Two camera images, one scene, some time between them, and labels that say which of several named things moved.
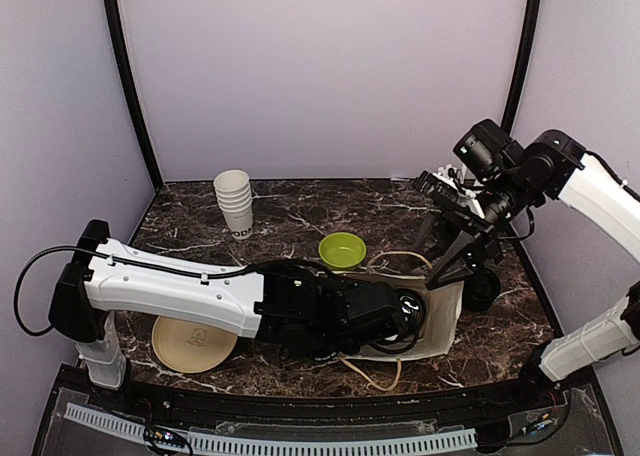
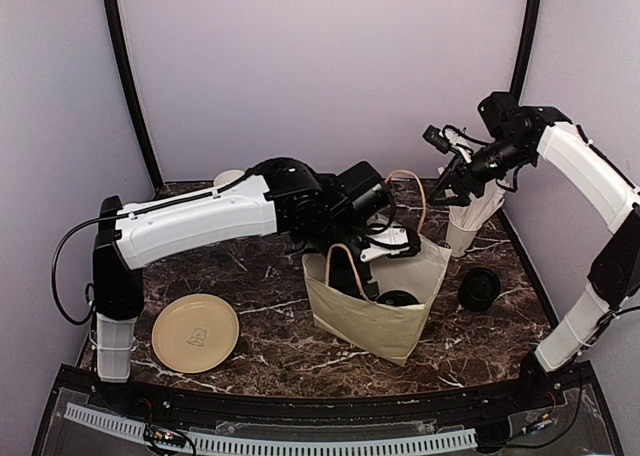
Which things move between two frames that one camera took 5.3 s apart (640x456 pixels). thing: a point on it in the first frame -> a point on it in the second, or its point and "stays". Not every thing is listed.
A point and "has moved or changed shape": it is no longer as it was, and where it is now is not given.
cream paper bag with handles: (442, 313) has moved or changed shape
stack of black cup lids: (480, 290) stays
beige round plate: (187, 347) stays
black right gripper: (486, 243) -> (453, 176)
